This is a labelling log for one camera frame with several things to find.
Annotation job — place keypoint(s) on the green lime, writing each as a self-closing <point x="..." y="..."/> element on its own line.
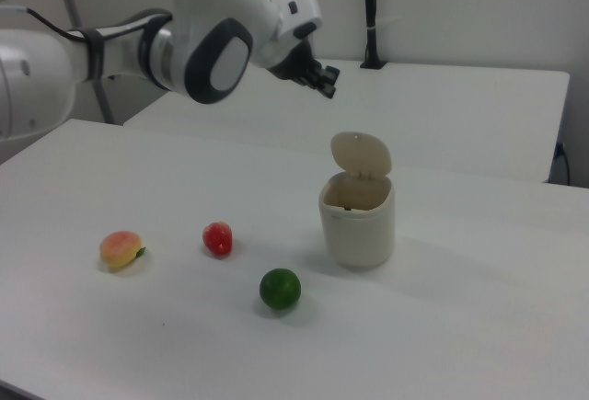
<point x="280" y="289"/>

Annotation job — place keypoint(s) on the black camera pole with base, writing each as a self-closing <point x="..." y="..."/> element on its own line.
<point x="370" y="4"/>

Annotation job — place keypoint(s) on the orange yellow toy peach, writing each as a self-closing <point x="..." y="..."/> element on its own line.
<point x="118" y="250"/>

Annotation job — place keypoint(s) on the cream garbage bin with lid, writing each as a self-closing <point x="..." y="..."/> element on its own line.
<point x="359" y="234"/>

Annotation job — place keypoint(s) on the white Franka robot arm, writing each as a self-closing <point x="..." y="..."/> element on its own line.
<point x="211" y="14"/>

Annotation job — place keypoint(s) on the red toy strawberry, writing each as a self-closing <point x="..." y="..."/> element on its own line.
<point x="217" y="239"/>

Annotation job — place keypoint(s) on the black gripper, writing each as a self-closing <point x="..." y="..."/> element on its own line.
<point x="296" y="65"/>

